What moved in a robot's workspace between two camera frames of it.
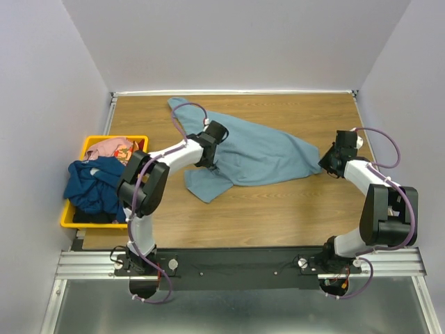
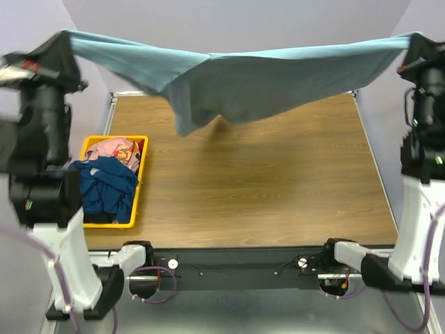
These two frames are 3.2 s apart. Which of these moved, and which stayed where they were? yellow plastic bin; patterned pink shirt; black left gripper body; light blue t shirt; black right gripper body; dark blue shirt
Moved: black left gripper body; light blue t shirt; black right gripper body
Stayed: dark blue shirt; yellow plastic bin; patterned pink shirt
